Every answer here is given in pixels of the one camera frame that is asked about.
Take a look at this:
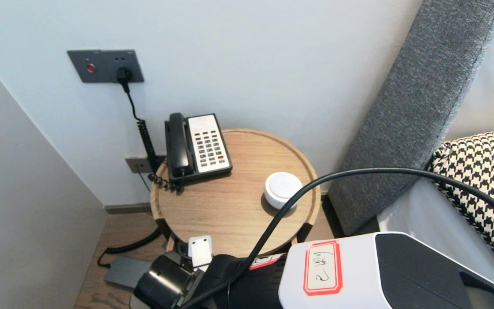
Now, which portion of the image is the white round puck device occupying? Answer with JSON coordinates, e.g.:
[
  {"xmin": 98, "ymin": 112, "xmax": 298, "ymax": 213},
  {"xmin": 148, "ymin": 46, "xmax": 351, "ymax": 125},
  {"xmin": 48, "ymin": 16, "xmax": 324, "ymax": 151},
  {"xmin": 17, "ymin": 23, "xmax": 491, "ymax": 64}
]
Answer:
[{"xmin": 265, "ymin": 172, "xmax": 304, "ymax": 210}]

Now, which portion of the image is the curved front wooden drawer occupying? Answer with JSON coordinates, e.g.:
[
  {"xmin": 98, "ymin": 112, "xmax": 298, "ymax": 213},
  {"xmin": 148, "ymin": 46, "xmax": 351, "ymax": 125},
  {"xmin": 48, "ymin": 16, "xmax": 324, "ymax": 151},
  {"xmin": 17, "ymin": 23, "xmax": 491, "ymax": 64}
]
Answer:
[{"xmin": 166, "ymin": 237, "xmax": 187, "ymax": 255}]

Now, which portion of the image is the black telephone base white keypad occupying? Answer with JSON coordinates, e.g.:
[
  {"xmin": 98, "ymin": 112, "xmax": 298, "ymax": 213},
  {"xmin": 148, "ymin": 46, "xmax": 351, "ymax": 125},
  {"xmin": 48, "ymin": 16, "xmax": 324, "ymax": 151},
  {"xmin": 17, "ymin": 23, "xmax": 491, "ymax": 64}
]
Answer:
[{"xmin": 164, "ymin": 113, "xmax": 233, "ymax": 183}]

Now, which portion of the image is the round wooden bedside table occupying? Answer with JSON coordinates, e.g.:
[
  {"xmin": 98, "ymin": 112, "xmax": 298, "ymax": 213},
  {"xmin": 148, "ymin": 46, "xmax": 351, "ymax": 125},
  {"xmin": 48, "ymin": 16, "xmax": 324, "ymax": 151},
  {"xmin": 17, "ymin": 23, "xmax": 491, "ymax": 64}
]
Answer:
[{"xmin": 151, "ymin": 128, "xmax": 321, "ymax": 258}]

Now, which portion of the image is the black telephone handset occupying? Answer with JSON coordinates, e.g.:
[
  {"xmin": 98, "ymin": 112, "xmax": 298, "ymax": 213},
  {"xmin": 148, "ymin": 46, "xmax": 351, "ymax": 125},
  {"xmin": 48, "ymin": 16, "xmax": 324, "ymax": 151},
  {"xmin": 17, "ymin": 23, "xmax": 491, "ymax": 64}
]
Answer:
[{"xmin": 168, "ymin": 113, "xmax": 194, "ymax": 179}]

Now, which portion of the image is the grey fabric bed base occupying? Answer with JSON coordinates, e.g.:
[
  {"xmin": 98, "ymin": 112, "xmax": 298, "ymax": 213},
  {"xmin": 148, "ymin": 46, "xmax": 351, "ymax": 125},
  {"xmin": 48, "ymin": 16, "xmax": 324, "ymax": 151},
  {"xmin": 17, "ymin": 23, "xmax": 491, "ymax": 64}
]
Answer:
[{"xmin": 350, "ymin": 219, "xmax": 380, "ymax": 236}]

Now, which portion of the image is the black power plug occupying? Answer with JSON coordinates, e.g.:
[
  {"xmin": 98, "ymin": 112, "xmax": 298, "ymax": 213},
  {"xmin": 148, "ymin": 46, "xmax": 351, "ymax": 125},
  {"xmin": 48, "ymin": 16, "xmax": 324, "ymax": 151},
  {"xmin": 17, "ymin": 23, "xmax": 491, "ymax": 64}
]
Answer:
[{"xmin": 116, "ymin": 67, "xmax": 134, "ymax": 94}]

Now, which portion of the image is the grey fabric headboard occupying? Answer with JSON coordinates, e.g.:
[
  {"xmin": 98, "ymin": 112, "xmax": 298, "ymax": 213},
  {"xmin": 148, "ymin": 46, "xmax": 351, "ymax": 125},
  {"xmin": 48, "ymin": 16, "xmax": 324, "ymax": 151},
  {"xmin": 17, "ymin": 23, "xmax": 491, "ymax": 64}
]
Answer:
[{"xmin": 328, "ymin": 0, "xmax": 494, "ymax": 236}]

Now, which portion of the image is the grey power adapter box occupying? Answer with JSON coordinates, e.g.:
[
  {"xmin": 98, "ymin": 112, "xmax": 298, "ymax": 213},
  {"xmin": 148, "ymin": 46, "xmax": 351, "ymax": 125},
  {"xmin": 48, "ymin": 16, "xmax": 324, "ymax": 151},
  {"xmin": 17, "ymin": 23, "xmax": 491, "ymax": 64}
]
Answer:
[{"xmin": 104, "ymin": 256, "xmax": 154, "ymax": 289}]

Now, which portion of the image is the white bed sheet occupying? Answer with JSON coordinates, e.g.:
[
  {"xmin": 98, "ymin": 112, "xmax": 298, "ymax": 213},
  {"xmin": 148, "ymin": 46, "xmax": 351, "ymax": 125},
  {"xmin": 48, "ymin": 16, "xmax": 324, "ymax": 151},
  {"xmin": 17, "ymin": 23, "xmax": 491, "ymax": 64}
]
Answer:
[{"xmin": 378, "ymin": 176, "xmax": 494, "ymax": 297}]

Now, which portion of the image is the black white houndstooth pillow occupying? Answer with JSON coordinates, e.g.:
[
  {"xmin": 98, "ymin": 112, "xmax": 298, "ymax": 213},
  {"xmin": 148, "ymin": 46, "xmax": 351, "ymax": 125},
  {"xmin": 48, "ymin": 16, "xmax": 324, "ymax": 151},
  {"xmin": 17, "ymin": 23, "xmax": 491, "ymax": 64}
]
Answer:
[{"xmin": 427, "ymin": 127, "xmax": 494, "ymax": 292}]

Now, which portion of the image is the black coiled telephone cord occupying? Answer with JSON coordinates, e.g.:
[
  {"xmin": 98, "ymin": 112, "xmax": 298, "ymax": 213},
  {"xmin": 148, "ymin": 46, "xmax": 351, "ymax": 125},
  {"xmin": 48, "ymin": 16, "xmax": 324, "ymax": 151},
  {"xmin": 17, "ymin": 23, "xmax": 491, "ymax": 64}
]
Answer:
[{"xmin": 148, "ymin": 171, "xmax": 184, "ymax": 193}]

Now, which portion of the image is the black coiled power cable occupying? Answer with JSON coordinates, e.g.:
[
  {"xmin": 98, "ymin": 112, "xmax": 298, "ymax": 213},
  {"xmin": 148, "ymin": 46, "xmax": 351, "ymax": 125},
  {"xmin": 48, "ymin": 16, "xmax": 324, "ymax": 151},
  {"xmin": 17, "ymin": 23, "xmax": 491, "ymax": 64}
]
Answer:
[{"xmin": 98, "ymin": 84, "xmax": 166, "ymax": 269}]

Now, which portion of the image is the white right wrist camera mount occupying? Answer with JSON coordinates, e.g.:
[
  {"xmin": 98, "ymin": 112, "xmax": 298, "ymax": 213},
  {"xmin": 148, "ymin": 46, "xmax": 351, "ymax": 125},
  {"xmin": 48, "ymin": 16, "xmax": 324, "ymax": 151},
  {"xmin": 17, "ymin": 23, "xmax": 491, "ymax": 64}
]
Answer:
[{"xmin": 188, "ymin": 235, "xmax": 213, "ymax": 272}]

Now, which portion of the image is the thin black telephone wire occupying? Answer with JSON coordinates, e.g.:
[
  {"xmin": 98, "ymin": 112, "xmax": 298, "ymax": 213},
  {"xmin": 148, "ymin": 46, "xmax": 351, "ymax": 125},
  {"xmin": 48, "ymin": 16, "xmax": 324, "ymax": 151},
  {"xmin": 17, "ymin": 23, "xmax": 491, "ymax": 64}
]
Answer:
[{"xmin": 137, "ymin": 167, "xmax": 151, "ymax": 193}]

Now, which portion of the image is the beige low wall plate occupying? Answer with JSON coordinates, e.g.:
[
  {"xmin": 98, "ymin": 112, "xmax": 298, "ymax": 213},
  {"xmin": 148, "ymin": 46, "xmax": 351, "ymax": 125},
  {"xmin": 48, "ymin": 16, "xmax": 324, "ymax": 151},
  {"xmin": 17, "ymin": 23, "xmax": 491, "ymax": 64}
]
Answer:
[{"xmin": 126, "ymin": 157, "xmax": 155, "ymax": 175}]

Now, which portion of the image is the black smooth arm cable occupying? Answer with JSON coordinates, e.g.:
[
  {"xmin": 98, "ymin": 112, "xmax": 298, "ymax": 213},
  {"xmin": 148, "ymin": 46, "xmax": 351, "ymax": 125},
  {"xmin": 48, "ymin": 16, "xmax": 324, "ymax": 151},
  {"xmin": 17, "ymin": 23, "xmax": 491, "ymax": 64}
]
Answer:
[{"xmin": 178, "ymin": 168, "xmax": 494, "ymax": 309}]

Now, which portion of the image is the dark grey wall socket panel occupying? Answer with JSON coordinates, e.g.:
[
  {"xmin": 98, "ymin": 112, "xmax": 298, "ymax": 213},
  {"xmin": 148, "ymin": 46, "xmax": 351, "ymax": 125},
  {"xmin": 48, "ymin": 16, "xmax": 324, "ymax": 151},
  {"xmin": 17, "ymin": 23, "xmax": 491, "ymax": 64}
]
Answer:
[{"xmin": 67, "ymin": 50, "xmax": 145, "ymax": 84}]

